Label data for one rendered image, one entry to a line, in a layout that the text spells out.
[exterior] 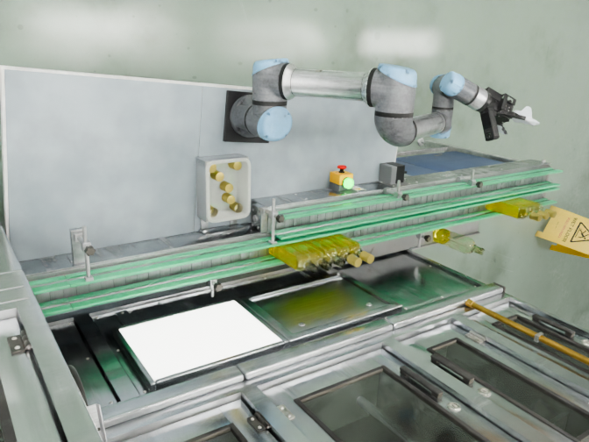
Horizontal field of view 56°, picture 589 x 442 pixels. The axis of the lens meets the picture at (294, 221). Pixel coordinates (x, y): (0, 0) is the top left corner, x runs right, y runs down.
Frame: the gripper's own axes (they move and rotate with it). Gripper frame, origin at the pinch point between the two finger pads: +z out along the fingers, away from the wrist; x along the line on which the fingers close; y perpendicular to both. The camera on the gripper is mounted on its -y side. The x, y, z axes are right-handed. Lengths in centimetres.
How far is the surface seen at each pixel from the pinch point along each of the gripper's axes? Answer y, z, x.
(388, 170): -12, -16, 57
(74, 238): -87, -123, 34
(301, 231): -55, -51, 43
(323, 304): -79, -40, 29
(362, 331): -85, -33, 10
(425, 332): -78, -10, 10
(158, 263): -85, -97, 36
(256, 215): -55, -69, 46
